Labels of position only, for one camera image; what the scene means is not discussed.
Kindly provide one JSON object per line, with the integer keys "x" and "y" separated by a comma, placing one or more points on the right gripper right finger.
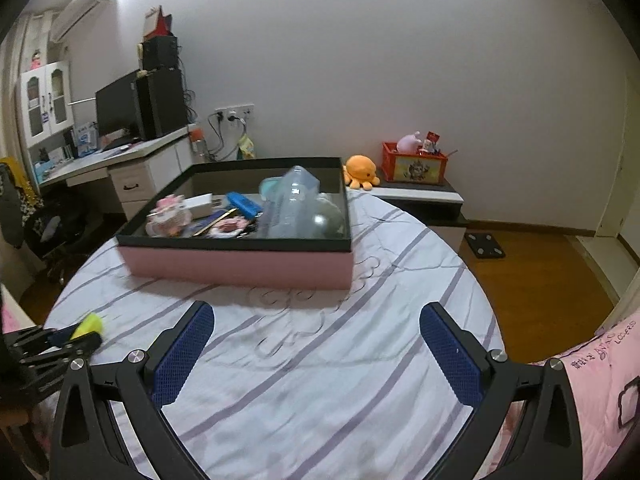
{"x": 545, "y": 443}

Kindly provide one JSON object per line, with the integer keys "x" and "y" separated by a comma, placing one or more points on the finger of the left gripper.
{"x": 37, "y": 339}
{"x": 58, "y": 358}

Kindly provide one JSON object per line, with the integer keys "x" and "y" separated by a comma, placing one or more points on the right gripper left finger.
{"x": 86, "y": 441}

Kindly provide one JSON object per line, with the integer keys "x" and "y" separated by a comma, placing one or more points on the yellow highlighter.
{"x": 91, "y": 323}

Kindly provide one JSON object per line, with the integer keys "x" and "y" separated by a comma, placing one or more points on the pink white brick figure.
{"x": 169, "y": 217}

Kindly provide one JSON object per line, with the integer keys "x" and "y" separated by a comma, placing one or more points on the blue highlighter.
{"x": 249, "y": 209}

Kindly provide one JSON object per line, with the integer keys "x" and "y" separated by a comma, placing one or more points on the teal round plastic container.
{"x": 269, "y": 189}

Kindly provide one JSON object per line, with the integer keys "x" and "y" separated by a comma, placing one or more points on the clear dental flossers box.
{"x": 290, "y": 216}

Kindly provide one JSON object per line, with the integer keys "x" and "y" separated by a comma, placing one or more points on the pink bed quilt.
{"x": 604, "y": 377}

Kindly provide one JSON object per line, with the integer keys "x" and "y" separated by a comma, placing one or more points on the black office chair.
{"x": 26, "y": 220}

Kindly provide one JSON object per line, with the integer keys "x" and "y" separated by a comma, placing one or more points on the white desk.
{"x": 126, "y": 178}

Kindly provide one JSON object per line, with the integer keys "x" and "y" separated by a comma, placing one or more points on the black floor scale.
{"x": 484, "y": 245}

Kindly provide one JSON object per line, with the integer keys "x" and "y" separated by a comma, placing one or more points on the black computer monitor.
{"x": 116, "y": 111}

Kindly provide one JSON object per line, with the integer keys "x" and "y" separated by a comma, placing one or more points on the orange cap water bottle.
{"x": 199, "y": 145}

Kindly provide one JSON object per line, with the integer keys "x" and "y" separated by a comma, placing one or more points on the pink black storage box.
{"x": 245, "y": 260}

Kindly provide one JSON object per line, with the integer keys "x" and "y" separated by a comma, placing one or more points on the white glass door cabinet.
{"x": 45, "y": 102}

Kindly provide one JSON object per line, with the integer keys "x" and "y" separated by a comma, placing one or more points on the yellow snack bag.
{"x": 246, "y": 148}

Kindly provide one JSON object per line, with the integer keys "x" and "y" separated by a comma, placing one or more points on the black computer tower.
{"x": 160, "y": 105}

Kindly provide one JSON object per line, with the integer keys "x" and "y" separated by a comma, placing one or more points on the low black white cabinet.
{"x": 438, "y": 206}

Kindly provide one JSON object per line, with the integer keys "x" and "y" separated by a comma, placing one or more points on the small doll figurine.
{"x": 36, "y": 61}

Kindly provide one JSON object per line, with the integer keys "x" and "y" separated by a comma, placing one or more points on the black speaker box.
{"x": 160, "y": 52}

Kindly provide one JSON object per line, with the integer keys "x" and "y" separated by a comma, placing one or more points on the red toy box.
{"x": 415, "y": 168}

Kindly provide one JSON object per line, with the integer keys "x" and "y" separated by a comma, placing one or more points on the orange octopus plush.
{"x": 359, "y": 171}

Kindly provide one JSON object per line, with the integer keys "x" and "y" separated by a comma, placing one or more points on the red white desk calendar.
{"x": 156, "y": 23}

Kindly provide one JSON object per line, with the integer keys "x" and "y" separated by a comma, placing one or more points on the pink plush toy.
{"x": 409, "y": 144}

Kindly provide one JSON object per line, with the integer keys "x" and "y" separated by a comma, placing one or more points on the white air conditioner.
{"x": 70, "y": 16}

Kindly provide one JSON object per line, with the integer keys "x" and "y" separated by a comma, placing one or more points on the white wall power strip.
{"x": 235, "y": 112}

